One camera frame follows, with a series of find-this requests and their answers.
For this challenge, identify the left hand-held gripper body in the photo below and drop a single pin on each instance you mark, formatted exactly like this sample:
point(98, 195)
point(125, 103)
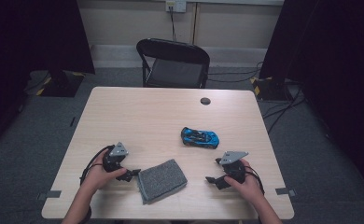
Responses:
point(113, 161)

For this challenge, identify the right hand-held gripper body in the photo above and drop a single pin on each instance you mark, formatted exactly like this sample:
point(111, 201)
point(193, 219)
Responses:
point(234, 171)

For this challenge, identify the blue toy car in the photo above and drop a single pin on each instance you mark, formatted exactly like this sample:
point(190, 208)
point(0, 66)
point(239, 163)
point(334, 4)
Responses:
point(200, 138)

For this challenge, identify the grey towel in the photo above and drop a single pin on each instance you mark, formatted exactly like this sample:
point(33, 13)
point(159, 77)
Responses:
point(161, 180)

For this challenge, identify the person's right hand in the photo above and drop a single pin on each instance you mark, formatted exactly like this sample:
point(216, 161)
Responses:
point(248, 186)

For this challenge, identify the person's left hand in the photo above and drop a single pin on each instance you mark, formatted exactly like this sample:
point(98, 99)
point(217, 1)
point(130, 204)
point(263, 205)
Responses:
point(97, 177)

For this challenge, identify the grey tape strip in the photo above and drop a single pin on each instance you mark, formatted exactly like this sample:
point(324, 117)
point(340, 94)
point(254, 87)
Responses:
point(284, 191)
point(51, 194)

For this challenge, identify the black pen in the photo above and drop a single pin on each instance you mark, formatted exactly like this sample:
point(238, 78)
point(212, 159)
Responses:
point(72, 121)

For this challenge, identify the black stand base, yellow stripes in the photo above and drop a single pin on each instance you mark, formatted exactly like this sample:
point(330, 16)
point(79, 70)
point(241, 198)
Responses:
point(62, 85)
point(268, 88)

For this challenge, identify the black folding chair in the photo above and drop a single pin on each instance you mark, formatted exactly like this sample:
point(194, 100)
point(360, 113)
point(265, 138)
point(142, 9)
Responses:
point(174, 73)

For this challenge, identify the dark curtain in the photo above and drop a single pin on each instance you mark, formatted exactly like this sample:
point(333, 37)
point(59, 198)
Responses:
point(335, 68)
point(24, 46)

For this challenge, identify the white wall socket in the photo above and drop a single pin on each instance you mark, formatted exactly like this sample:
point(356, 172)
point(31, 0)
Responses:
point(176, 5)

